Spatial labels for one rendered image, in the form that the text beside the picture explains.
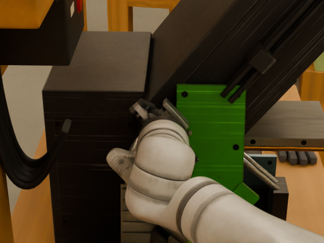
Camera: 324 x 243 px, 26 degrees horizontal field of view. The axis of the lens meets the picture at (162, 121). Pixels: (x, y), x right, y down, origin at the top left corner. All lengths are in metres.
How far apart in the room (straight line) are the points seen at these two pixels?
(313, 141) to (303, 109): 0.12
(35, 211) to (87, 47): 0.38
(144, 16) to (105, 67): 4.09
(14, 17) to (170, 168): 0.24
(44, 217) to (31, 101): 2.59
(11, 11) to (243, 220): 0.32
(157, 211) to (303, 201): 0.80
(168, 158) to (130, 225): 0.46
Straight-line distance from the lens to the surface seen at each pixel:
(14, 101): 4.11
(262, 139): 1.31
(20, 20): 0.75
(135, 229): 1.25
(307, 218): 1.51
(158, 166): 0.80
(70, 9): 1.04
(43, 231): 1.49
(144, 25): 5.21
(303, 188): 1.60
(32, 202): 1.58
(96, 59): 1.35
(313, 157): 1.68
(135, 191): 0.82
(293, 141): 1.32
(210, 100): 1.16
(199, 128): 1.17
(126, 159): 0.99
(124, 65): 1.32
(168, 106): 1.12
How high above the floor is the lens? 1.75
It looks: 27 degrees down
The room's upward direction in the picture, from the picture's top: straight up
